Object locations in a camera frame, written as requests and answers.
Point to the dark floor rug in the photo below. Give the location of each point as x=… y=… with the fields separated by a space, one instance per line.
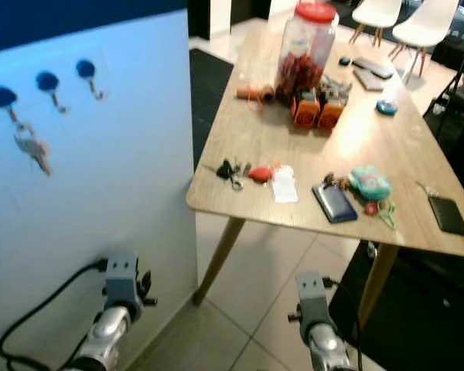
x=417 y=325

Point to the wooden table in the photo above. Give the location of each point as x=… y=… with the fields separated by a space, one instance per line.
x=363 y=151

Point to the grey metal parts pile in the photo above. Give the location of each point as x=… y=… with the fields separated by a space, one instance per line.
x=336 y=85

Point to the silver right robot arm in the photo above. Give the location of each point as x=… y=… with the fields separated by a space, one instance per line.
x=329 y=349

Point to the small black round object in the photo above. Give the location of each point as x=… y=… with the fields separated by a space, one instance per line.
x=343 y=60

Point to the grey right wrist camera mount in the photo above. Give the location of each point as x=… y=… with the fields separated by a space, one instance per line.
x=311 y=297

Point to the orange black device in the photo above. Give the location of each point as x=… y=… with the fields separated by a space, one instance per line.
x=331 y=114
x=305 y=112

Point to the blue round wall hook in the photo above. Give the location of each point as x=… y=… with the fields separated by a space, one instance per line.
x=85 y=68
x=46 y=80
x=2 y=97

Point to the black fob key bunch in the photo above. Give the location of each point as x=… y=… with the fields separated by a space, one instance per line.
x=228 y=170

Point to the white chair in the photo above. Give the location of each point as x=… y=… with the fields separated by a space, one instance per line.
x=425 y=23
x=371 y=11

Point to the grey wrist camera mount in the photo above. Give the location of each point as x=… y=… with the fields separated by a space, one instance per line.
x=311 y=297
x=122 y=282

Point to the clear jar with red lid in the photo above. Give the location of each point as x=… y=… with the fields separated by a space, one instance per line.
x=305 y=50

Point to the blue round case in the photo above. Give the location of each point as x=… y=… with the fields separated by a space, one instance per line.
x=387 y=107

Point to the light grey phone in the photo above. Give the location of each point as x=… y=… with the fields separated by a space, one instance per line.
x=367 y=79

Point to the silver key bunch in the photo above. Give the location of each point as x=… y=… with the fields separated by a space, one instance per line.
x=35 y=148

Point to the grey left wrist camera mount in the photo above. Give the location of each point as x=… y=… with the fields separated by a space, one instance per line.
x=122 y=282

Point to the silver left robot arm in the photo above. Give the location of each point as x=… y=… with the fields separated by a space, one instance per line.
x=108 y=340

